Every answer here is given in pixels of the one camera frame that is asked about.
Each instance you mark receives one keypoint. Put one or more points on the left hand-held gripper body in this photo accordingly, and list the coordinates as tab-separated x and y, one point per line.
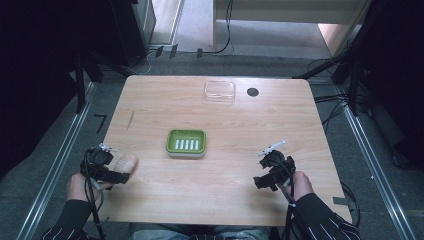
100	166

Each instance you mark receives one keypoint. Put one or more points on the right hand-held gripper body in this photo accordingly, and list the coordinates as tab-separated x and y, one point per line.
276	170

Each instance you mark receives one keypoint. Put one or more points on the person's right hand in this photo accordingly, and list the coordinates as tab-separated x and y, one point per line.
301	185

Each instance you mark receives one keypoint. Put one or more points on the black tape corner mark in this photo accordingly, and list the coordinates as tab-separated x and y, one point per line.
101	121

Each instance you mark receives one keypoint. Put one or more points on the black round table grommet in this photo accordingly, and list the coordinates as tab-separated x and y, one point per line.
253	92

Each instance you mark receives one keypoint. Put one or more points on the black metal stand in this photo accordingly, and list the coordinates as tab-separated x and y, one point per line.
80	83

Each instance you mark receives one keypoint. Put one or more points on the grey tape strip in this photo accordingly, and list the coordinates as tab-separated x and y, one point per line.
340	200

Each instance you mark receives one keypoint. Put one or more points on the clear plastic box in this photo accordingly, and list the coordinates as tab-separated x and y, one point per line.
220	90

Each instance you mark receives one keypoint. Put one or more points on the green soap dish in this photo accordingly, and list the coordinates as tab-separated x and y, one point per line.
186	143

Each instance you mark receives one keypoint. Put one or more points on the person's legs in jeans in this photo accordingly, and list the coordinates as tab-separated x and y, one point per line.
200	233

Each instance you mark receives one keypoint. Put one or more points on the dark curtain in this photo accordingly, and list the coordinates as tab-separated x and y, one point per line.
396	66
33	66

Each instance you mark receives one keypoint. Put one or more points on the black tripod stand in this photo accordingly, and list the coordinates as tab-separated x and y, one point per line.
346	63

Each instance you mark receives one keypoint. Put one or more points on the black computer tower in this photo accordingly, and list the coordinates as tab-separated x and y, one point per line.
133	26

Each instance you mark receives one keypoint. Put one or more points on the aluminium floor rail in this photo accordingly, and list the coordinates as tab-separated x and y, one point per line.
376	166
56	166

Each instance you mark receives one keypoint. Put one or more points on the white desk frame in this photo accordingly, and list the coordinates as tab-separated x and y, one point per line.
283	6

